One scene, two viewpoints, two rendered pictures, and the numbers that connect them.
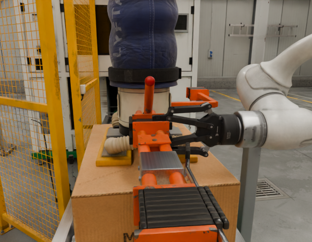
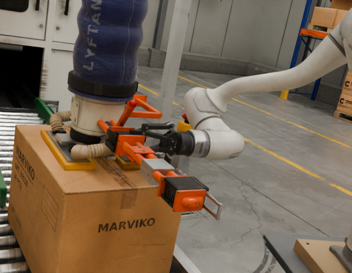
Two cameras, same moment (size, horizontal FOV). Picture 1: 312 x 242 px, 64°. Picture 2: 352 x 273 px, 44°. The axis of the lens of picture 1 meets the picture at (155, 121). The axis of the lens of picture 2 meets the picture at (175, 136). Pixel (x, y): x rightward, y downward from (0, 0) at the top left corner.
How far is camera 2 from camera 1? 0.74 m
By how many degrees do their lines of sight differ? 25
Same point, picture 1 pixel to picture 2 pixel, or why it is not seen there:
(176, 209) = (186, 184)
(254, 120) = (202, 137)
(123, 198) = (104, 195)
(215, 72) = not seen: hidden behind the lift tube
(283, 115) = (221, 135)
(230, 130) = (186, 144)
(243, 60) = (148, 22)
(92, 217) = (78, 210)
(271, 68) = (213, 96)
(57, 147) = not seen: outside the picture
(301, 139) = (230, 153)
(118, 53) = (90, 66)
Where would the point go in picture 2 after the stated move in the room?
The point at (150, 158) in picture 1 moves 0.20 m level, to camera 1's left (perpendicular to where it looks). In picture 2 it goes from (152, 162) to (72, 160)
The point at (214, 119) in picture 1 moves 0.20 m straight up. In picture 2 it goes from (174, 135) to (187, 71)
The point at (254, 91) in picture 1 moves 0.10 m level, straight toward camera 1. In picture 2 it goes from (200, 114) to (203, 121)
